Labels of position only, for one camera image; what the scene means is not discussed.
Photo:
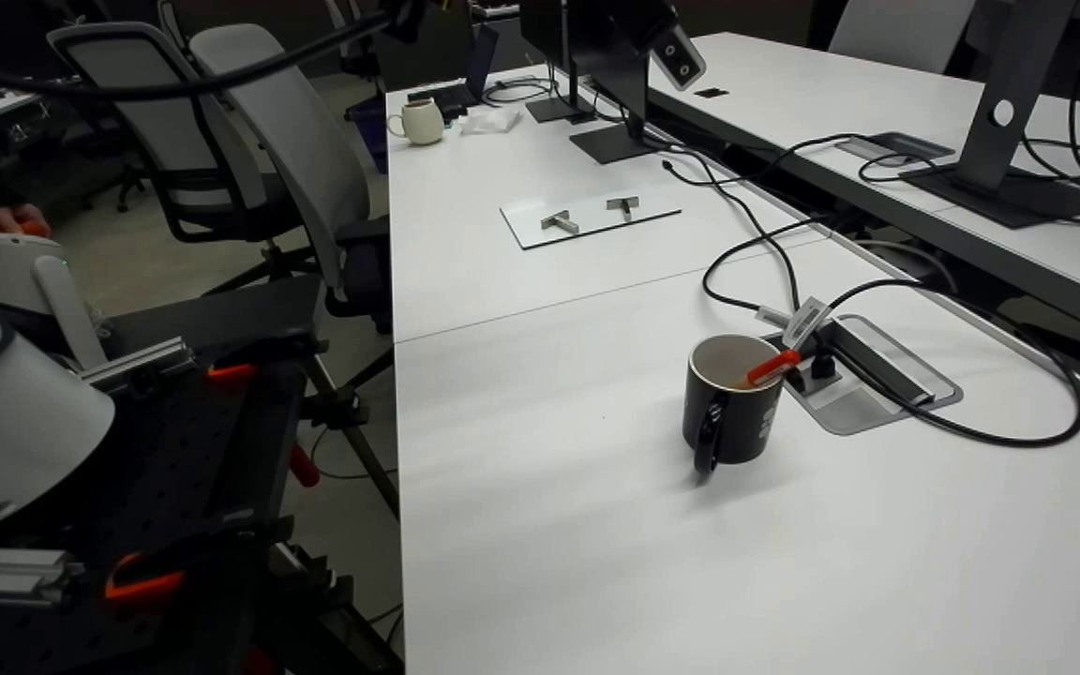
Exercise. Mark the white tissue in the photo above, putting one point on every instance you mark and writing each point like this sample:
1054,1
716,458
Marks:
488,119

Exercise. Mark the grey monitor stand with hole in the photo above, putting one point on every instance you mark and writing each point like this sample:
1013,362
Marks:
1013,62

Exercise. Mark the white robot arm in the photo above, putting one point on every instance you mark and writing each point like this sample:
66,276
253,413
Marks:
18,427

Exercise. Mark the small white mug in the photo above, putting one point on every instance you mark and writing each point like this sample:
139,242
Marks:
420,121

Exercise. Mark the small flat black item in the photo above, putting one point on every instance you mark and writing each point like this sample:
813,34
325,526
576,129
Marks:
709,91

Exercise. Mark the tan marker with red cap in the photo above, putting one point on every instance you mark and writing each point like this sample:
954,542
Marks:
773,364

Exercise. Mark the flat black device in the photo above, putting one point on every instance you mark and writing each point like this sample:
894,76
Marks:
910,148

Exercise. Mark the black monitor stand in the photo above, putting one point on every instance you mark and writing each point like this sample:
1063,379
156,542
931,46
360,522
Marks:
553,109
615,146

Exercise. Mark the orange clamp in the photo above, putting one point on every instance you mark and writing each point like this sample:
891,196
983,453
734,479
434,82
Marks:
139,587

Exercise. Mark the black mesh office chair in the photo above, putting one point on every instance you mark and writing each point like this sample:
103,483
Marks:
165,124

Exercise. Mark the black mug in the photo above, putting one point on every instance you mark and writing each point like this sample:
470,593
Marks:
734,427

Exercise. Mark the black computer monitor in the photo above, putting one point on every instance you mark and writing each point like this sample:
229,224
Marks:
603,49

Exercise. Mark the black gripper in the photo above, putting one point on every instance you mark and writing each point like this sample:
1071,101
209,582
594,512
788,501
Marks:
680,57

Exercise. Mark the black robot mounting cart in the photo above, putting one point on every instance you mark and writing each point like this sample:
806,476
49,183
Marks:
189,476

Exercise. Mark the aluminium extrusion rail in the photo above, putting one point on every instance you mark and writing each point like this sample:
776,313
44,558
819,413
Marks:
3,571
134,362

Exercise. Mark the white plug adapter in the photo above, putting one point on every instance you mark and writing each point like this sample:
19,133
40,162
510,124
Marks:
804,324

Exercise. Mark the grey table outlet box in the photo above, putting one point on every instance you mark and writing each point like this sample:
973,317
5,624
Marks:
870,378

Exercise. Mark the white chair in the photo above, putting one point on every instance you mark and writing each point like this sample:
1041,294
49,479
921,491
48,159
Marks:
903,31

